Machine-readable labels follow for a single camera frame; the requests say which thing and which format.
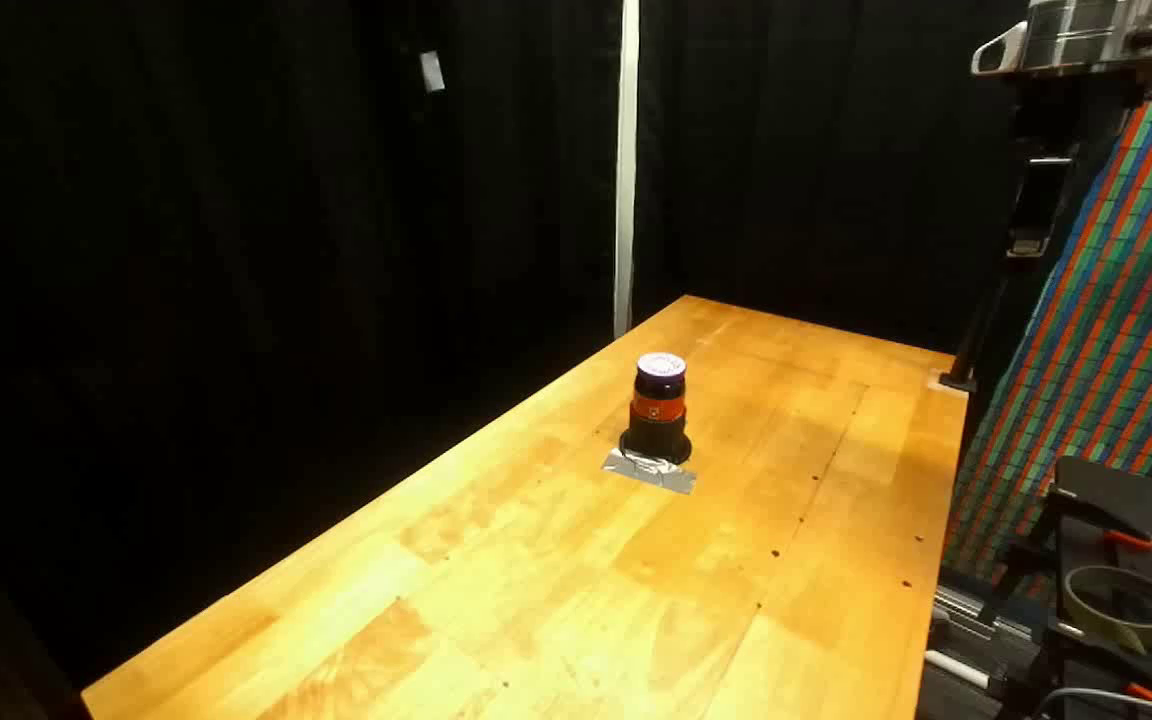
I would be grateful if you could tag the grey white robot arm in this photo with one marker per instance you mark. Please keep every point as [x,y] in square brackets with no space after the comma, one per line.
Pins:
[1099,34]

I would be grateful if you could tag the dark cup with orange band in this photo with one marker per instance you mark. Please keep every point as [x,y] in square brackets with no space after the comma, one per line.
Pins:
[658,406]

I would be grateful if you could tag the white vertical pole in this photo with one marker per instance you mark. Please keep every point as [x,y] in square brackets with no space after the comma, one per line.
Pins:
[624,160]

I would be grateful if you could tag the small white tag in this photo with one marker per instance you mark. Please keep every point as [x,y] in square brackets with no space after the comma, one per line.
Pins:
[435,68]

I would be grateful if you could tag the black curtain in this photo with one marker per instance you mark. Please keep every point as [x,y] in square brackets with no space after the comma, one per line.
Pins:
[201,240]

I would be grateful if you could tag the black metal stand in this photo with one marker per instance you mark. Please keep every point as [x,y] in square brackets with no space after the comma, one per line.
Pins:
[1021,252]

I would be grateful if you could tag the multicolour striped cloth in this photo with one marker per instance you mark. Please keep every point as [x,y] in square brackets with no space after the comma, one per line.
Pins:
[1121,345]

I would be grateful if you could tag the beige tape roll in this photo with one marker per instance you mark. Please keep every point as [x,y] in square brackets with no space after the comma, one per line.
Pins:
[1093,607]

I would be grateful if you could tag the large grey duct tape piece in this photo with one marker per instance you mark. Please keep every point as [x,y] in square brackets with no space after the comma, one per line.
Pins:
[648,475]

